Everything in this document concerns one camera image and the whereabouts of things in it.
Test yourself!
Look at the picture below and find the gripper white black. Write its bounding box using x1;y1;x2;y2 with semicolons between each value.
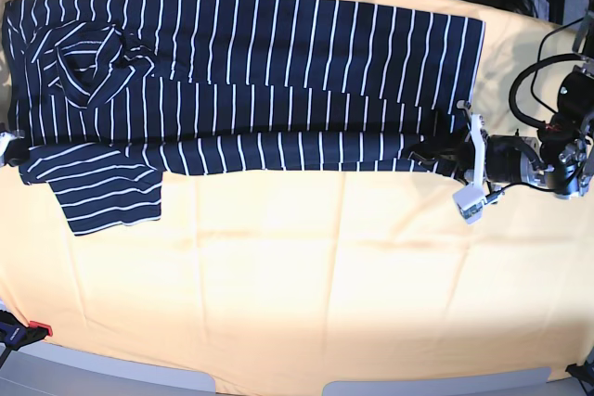
0;131;23;167
407;100;548;224

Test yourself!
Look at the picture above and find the navy white striped T-shirt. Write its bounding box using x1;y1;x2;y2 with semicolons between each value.
2;0;485;236

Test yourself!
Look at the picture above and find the robot arm silver black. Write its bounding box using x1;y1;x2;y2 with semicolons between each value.
407;10;593;224

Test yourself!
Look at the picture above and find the yellow table cloth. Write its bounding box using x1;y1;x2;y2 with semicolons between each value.
0;0;594;395

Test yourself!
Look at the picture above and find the red black clamp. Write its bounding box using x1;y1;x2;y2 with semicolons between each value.
0;310;53;351

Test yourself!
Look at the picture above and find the black clamp right corner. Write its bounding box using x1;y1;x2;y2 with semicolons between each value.
565;361;594;396

